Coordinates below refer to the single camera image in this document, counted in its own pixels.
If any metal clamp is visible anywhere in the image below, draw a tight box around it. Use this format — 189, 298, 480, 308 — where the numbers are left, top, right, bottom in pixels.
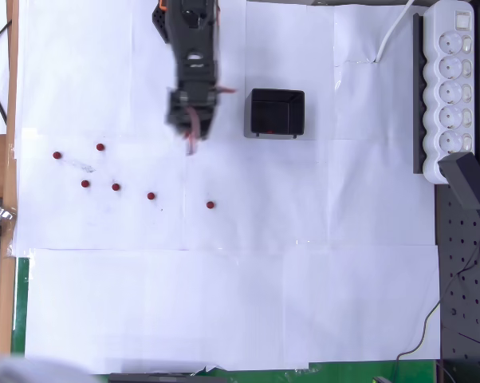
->
0, 202, 17, 243

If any white power cable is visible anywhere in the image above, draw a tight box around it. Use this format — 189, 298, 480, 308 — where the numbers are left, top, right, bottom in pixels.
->
374, 0, 417, 65

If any blurry grey object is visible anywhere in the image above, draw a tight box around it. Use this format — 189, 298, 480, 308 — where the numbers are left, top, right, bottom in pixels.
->
0, 341, 96, 383

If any black flat device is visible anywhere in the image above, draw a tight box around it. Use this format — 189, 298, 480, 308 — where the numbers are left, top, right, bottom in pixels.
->
107, 371, 228, 383

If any green cutting mat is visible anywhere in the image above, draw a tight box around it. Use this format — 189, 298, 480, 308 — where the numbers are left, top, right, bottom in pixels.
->
10, 257, 440, 383

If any red white gripper wire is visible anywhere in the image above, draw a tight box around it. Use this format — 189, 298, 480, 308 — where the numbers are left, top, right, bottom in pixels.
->
183, 104, 203, 140

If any black power adapter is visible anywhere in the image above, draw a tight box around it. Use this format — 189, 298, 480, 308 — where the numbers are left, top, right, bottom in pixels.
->
438, 151, 480, 212

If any black pegboard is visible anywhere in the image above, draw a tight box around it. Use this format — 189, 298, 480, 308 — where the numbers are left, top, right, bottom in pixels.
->
434, 0, 480, 383

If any thin black adapter cable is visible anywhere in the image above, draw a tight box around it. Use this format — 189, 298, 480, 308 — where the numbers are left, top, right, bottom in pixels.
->
391, 207, 480, 383

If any white power strip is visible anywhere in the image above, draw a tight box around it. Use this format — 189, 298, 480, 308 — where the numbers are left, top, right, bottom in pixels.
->
422, 0, 476, 186

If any wooden table edge strip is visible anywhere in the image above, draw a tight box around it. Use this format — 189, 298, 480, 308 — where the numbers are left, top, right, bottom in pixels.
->
0, 0, 21, 357

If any black open box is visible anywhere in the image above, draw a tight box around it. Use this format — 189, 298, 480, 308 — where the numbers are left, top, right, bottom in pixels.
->
243, 88, 306, 140

